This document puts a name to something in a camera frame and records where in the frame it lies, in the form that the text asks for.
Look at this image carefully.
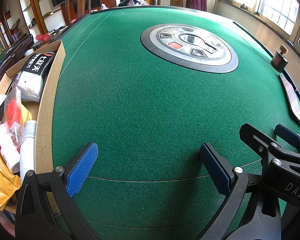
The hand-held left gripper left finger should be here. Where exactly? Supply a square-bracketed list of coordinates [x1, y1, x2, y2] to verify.
[15, 142, 105, 240]

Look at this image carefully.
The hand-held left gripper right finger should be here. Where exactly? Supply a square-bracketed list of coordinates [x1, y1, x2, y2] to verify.
[197, 142, 283, 240]

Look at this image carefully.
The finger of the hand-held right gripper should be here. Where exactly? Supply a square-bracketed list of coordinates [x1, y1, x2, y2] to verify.
[239, 123, 300, 172]
[274, 124, 300, 153]

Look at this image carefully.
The slim white bottle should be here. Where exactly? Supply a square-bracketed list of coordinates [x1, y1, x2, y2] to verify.
[19, 120, 37, 183]

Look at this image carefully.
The cardboard box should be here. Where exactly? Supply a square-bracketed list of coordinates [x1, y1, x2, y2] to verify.
[0, 40, 66, 215]

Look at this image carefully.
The white bottle with red print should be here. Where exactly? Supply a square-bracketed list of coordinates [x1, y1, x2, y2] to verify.
[0, 124, 21, 173]

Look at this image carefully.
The clear bag with red item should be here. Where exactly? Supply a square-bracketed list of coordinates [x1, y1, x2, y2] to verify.
[3, 86, 28, 153]

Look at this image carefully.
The black snack packet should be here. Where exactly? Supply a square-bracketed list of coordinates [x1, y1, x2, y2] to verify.
[21, 52, 57, 80]

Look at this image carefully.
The dark red perfume bottle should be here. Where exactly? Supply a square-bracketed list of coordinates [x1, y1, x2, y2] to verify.
[270, 44, 290, 73]

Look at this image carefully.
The yellow printed sachet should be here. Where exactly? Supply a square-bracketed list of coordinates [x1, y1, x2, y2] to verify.
[20, 104, 33, 130]

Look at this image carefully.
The yellow snack packet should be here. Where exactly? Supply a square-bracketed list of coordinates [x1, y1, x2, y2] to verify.
[0, 140, 22, 212]

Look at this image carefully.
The white plastic pack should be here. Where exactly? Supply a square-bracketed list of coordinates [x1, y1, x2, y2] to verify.
[16, 70, 45, 103]

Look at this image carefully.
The round table control panel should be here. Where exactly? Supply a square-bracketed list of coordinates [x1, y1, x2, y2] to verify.
[141, 24, 239, 73]

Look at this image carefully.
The dark mahjong table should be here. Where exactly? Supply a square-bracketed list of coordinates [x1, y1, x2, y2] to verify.
[0, 34, 35, 90]

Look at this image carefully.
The window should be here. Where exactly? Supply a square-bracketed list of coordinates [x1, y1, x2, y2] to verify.
[216, 0, 300, 53]

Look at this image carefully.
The pile of clothes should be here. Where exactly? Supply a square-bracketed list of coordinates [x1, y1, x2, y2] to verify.
[119, 0, 149, 7]

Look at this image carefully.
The wall shelf unit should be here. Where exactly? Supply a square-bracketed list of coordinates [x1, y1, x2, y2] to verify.
[17, 0, 63, 34]

